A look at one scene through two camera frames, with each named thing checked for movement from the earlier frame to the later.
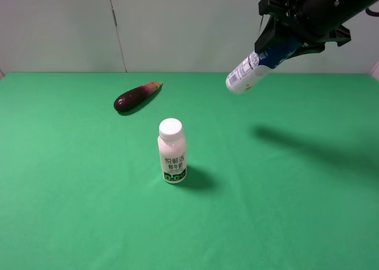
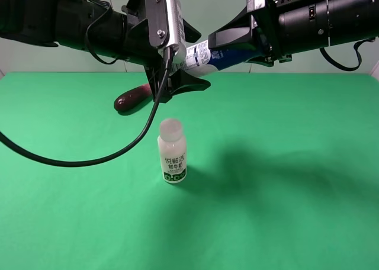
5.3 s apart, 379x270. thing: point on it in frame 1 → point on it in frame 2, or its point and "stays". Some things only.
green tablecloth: [283, 176] stays
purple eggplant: [131, 98] stays
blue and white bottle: [254, 67] → [200, 58]
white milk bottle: [173, 144] stays
